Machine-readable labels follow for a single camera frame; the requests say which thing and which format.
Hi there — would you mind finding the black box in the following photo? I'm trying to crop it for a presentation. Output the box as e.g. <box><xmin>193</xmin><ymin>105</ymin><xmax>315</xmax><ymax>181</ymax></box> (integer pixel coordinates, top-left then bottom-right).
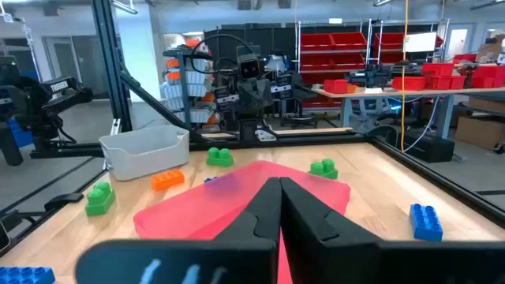
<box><xmin>396</xmin><ymin>132</ymin><xmax>456</xmax><ymax>163</ymax></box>

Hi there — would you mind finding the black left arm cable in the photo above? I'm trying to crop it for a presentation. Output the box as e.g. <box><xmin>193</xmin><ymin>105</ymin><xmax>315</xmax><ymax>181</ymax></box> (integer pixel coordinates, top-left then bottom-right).
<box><xmin>190</xmin><ymin>33</ymin><xmax>256</xmax><ymax>76</ymax></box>

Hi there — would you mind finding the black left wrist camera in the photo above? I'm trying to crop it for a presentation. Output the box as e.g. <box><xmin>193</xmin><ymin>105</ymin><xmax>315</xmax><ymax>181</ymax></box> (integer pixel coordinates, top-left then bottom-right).
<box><xmin>238</xmin><ymin>54</ymin><xmax>265</xmax><ymax>80</ymax></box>

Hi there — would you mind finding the metal shelf with red bins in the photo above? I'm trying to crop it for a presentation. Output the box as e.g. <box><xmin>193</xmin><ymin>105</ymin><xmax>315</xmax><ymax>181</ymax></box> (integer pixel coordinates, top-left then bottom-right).
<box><xmin>296</xmin><ymin>18</ymin><xmax>449</xmax><ymax>110</ymax></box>

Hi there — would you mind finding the storage cart with white bins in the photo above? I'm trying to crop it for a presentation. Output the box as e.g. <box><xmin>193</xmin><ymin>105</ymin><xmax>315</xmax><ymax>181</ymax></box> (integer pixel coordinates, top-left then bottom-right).
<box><xmin>159</xmin><ymin>37</ymin><xmax>217</xmax><ymax>131</ymax></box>

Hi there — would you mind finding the green toy building block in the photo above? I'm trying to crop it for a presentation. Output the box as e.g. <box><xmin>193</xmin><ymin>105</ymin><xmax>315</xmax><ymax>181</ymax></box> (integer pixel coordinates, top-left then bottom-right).
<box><xmin>308</xmin><ymin>158</ymin><xmax>339</xmax><ymax>181</ymax></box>
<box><xmin>205</xmin><ymin>147</ymin><xmax>234</xmax><ymax>168</ymax></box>
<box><xmin>84</xmin><ymin>181</ymin><xmax>117</xmax><ymax>217</ymax></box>

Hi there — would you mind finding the white cable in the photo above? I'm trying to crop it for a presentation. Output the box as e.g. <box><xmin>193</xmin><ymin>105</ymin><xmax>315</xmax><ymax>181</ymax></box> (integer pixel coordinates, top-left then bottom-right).
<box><xmin>402</xmin><ymin>94</ymin><xmax>441</xmax><ymax>154</ymax></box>

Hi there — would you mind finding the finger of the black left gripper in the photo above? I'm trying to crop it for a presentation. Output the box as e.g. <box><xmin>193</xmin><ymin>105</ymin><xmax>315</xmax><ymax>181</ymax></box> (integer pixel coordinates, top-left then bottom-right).
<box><xmin>270</xmin><ymin>73</ymin><xmax>295</xmax><ymax>102</ymax></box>
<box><xmin>215</xmin><ymin>84</ymin><xmax>240</xmax><ymax>119</ymax></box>

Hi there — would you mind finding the pink translucent plastic bin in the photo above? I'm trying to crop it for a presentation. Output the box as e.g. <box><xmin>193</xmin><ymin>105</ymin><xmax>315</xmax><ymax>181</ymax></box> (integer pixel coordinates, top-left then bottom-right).
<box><xmin>133</xmin><ymin>159</ymin><xmax>351</xmax><ymax>284</ymax></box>

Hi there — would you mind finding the light grey plastic bin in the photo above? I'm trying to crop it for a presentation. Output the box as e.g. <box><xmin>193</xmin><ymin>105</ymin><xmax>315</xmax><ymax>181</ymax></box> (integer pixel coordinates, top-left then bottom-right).
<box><xmin>98</xmin><ymin>124</ymin><xmax>191</xmax><ymax>181</ymax></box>

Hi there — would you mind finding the red storage bin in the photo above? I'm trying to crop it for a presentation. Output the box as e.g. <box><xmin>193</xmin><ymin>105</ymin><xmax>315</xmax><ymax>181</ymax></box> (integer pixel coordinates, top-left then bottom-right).
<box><xmin>421</xmin><ymin>62</ymin><xmax>455</xmax><ymax>77</ymax></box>
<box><xmin>323</xmin><ymin>78</ymin><xmax>349</xmax><ymax>95</ymax></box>
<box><xmin>469</xmin><ymin>65</ymin><xmax>505</xmax><ymax>89</ymax></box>
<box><xmin>428</xmin><ymin>74</ymin><xmax>467</xmax><ymax>91</ymax></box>
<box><xmin>391</xmin><ymin>76</ymin><xmax>427</xmax><ymax>92</ymax></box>

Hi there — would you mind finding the black stool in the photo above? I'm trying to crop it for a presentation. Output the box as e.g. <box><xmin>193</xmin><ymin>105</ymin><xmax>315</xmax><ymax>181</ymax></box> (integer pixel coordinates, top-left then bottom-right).
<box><xmin>282</xmin><ymin>84</ymin><xmax>319</xmax><ymax>129</ymax></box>

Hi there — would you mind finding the black aluminium table frame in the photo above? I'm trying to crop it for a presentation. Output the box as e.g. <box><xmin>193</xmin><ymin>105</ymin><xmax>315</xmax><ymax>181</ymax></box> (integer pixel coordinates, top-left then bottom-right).
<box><xmin>0</xmin><ymin>0</ymin><xmax>505</xmax><ymax>257</ymax></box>

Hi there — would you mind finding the white sign board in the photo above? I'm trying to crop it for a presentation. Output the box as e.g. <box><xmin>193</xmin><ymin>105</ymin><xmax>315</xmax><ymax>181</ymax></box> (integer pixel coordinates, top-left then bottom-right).
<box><xmin>402</xmin><ymin>31</ymin><xmax>438</xmax><ymax>54</ymax></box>

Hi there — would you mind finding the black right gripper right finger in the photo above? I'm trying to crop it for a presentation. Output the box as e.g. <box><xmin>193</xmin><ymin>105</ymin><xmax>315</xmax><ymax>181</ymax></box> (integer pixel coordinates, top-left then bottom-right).
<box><xmin>279</xmin><ymin>177</ymin><xmax>505</xmax><ymax>284</ymax></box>

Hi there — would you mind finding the white mounting bracket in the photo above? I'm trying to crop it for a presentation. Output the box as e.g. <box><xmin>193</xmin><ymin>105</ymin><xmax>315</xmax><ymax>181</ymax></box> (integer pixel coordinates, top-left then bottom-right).
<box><xmin>255</xmin><ymin>129</ymin><xmax>278</xmax><ymax>142</ymax></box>

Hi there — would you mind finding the wooden workbench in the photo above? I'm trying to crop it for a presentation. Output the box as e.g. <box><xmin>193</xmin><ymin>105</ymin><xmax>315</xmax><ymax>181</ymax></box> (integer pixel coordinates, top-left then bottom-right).
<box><xmin>311</xmin><ymin>86</ymin><xmax>505</xmax><ymax>139</ymax></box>

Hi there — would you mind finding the cardboard box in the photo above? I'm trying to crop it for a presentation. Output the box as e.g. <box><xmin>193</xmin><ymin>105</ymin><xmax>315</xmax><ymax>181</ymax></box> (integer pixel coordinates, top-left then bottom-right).
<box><xmin>454</xmin><ymin>115</ymin><xmax>505</xmax><ymax>151</ymax></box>
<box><xmin>476</xmin><ymin>34</ymin><xmax>505</xmax><ymax>64</ymax></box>

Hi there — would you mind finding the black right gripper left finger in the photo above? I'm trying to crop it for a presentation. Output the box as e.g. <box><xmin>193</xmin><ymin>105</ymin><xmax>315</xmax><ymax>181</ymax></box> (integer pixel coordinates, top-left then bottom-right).
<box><xmin>74</xmin><ymin>176</ymin><xmax>282</xmax><ymax>284</ymax></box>

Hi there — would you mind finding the orange toy building block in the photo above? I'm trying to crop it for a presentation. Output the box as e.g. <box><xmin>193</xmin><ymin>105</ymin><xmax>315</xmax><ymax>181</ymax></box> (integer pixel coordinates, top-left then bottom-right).
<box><xmin>150</xmin><ymin>169</ymin><xmax>185</xmax><ymax>192</ymax></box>

